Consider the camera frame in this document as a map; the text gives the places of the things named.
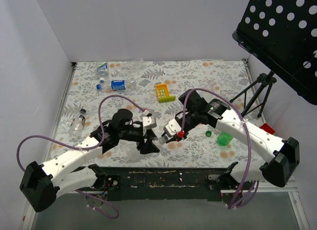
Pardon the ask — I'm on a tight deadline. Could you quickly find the clear uncapped bottle right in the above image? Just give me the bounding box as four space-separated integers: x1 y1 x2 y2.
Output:
198 81 227 102

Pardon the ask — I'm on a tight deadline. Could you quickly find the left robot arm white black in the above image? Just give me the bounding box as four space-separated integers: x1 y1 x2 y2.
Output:
20 109 159 212

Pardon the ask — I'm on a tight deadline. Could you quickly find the black tripod stand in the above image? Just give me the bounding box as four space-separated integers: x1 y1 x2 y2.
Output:
230 71 277 118

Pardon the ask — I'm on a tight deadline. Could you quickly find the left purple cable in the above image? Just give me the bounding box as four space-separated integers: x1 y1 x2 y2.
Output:
16 95 149 220

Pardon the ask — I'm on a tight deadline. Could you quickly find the green plastic bottle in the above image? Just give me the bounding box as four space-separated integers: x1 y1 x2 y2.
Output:
217 131 234 146

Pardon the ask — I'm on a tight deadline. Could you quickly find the red box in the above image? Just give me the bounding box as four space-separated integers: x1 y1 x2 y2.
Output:
260 123 275 135

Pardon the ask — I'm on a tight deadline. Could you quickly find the crushed clear bottle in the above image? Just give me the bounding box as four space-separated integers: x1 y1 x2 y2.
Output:
119 58 145 74

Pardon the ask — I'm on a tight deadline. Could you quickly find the floral tablecloth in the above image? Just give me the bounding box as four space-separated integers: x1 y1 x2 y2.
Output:
48 60 251 168

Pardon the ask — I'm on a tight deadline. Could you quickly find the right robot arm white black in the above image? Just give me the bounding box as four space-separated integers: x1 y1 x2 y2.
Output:
159 88 300 189

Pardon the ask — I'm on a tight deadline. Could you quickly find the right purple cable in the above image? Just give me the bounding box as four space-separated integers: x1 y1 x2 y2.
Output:
178 88 260 210

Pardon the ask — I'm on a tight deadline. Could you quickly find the bottle green white label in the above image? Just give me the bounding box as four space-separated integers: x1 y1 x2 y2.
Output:
97 62 109 78

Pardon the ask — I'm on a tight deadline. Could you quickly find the black perforated music stand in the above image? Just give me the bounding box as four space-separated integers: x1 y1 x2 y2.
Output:
232 0 317 105

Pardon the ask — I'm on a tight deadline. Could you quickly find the aluminium frame rail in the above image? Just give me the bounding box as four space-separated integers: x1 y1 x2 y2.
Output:
285 180 310 230

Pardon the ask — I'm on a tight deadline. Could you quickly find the purple cable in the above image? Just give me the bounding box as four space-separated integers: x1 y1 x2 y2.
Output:
16 95 149 220
178 88 260 210

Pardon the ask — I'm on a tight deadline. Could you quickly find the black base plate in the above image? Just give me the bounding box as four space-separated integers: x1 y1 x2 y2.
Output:
89 167 257 202

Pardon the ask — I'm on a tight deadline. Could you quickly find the clear bottle black cap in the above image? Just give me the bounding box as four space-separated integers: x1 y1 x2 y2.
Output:
68 109 86 136

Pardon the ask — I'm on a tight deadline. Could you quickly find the yellow green toy basket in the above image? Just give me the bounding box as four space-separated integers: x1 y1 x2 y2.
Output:
156 83 176 103

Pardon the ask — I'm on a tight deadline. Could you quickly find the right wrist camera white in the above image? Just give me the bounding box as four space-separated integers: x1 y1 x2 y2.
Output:
162 119 185 138

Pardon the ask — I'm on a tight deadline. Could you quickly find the clear bottle blue label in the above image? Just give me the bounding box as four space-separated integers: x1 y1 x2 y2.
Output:
96 80 136 91

